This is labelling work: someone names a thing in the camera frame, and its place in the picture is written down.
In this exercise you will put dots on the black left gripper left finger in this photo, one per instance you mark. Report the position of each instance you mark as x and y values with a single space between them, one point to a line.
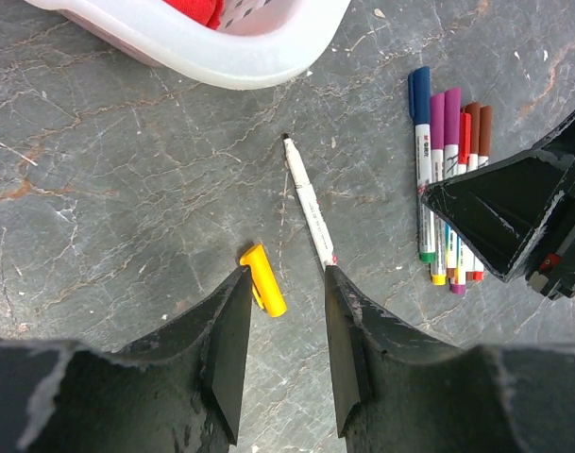
222 323

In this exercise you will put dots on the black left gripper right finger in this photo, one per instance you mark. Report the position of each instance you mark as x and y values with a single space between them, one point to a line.
368 346

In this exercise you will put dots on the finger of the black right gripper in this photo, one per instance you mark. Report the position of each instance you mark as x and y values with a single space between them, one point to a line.
497 210
554 274

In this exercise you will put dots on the yellow pen cap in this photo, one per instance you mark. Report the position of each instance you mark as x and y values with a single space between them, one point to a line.
265 287

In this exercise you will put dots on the red capped marker pen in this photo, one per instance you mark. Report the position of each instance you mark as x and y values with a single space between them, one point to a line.
464 143

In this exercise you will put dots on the brown capped marker pen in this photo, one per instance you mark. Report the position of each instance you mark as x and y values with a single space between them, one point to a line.
474 110

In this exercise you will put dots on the yellow capped marker pen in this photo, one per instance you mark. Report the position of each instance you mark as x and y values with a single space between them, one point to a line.
308 201

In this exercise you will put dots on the blue capped marker pen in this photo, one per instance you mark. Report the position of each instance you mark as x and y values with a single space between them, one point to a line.
419 96

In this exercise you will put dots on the white plastic basket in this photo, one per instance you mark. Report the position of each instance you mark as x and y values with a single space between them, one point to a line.
258 44

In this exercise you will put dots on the red printed cloth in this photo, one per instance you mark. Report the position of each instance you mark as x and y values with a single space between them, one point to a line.
204 12

